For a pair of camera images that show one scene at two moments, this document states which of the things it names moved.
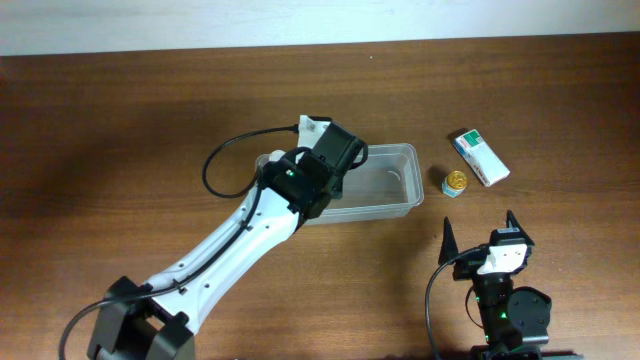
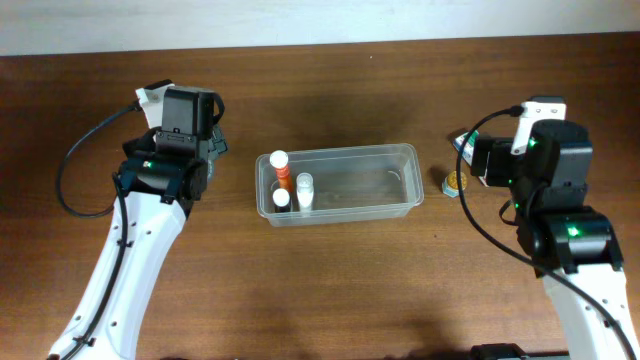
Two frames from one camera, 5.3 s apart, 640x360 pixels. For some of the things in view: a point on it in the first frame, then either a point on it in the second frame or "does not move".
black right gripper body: [467, 267] → [494, 151]
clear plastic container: [390, 183] does not move
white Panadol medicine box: [483, 161] does not move
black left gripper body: [337, 190] → [219, 144]
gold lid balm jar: [454, 183] does not move
